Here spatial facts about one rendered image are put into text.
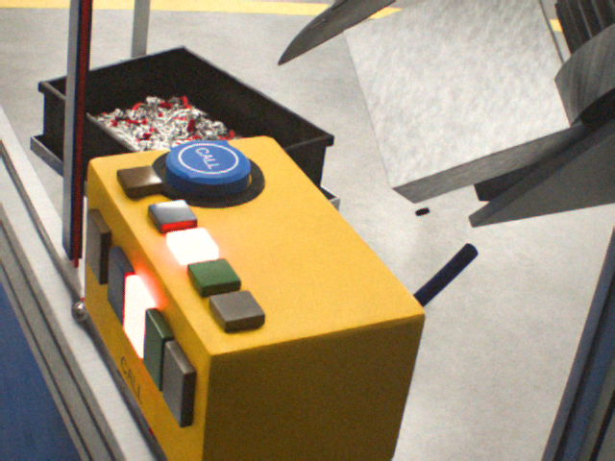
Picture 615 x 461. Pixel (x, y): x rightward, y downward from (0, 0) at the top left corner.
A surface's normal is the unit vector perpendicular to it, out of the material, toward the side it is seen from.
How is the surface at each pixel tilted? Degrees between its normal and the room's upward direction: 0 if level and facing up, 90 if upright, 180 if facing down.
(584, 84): 95
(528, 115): 55
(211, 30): 0
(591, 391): 90
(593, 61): 88
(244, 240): 0
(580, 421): 90
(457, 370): 0
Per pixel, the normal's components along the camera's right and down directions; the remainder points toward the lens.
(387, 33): -0.32, -0.14
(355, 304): 0.12, -0.84
